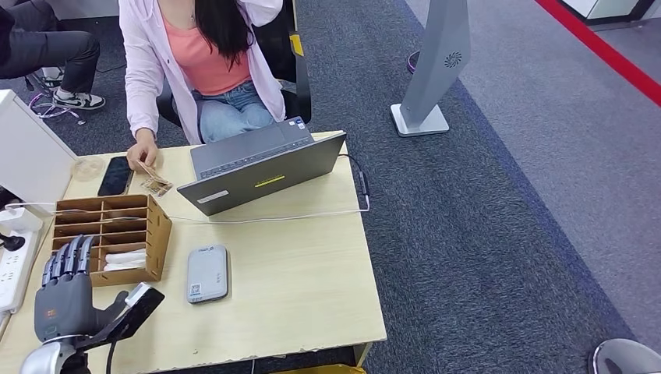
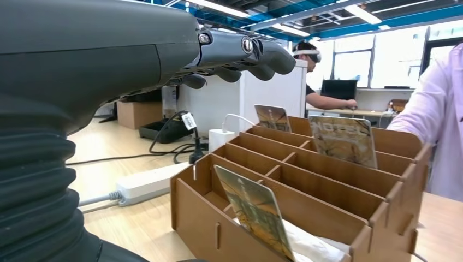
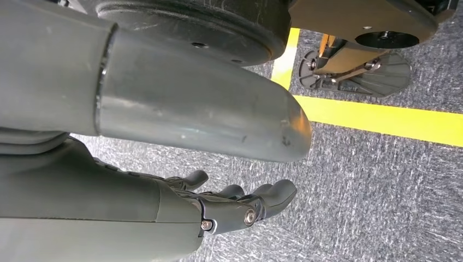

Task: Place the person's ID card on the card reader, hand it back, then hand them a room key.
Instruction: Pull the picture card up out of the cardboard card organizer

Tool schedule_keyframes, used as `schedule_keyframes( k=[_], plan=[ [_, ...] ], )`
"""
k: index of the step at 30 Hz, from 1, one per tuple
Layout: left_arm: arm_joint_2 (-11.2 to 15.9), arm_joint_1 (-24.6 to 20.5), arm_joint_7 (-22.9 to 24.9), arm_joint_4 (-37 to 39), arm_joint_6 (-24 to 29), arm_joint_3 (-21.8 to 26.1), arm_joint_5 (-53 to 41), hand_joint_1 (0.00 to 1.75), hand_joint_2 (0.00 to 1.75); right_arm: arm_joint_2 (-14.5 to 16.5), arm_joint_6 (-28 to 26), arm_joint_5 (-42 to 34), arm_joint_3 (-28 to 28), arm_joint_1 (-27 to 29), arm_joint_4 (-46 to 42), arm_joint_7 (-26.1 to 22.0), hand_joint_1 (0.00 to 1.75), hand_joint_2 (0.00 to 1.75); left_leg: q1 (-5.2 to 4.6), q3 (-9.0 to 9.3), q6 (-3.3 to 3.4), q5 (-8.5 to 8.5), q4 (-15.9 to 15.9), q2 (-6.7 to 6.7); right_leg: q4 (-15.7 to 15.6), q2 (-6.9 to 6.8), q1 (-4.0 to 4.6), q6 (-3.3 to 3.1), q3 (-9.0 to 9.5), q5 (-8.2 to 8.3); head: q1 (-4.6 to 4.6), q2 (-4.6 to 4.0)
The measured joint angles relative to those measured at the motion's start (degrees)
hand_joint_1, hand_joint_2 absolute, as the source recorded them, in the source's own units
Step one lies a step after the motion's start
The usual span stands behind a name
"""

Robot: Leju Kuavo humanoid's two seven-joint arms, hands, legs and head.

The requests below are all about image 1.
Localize black adapter cable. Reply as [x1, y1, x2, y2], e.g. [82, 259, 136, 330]
[338, 153, 372, 198]

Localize black power plug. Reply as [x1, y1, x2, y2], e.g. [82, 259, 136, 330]
[0, 233, 27, 253]

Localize white power strip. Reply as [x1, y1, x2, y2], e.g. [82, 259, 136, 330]
[0, 229, 42, 315]

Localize person's right hand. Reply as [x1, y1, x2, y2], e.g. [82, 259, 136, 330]
[126, 129, 160, 174]

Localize white charging cable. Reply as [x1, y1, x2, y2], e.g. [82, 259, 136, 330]
[4, 195, 372, 226]

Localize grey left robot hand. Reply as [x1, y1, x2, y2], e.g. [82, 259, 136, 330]
[33, 235, 130, 344]

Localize white charger plug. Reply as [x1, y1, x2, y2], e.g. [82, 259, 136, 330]
[0, 206, 45, 235]

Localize white monitor box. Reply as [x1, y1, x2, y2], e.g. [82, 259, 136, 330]
[0, 90, 80, 215]

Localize person in dark trousers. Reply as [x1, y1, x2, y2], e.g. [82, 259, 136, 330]
[0, 0, 107, 111]

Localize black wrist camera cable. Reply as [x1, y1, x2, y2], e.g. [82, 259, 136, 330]
[104, 325, 130, 374]

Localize wooden card organizer box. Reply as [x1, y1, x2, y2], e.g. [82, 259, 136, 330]
[51, 193, 174, 288]

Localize grey kiosk stand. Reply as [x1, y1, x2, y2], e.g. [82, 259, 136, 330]
[390, 0, 472, 139]

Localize grey laptop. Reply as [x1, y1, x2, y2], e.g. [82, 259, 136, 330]
[176, 116, 348, 217]

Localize seated person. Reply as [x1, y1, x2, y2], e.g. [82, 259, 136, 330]
[117, 0, 288, 174]

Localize grey card reader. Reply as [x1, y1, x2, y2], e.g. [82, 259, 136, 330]
[186, 244, 230, 305]

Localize white key card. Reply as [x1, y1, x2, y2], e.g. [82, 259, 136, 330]
[102, 261, 147, 273]
[104, 250, 148, 264]

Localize yellow floor tape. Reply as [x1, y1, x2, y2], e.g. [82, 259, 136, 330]
[274, 364, 368, 374]

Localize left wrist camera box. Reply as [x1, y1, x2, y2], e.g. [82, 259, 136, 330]
[74, 282, 166, 352]

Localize white floor cable loops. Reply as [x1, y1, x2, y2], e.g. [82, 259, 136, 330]
[28, 93, 88, 126]

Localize black smartphone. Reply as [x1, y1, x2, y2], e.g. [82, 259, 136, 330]
[97, 156, 134, 198]

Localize black office chair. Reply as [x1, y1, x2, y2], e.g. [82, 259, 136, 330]
[156, 0, 313, 128]

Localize white cabinet with black base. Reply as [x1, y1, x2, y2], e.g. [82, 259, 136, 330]
[560, 0, 661, 26]

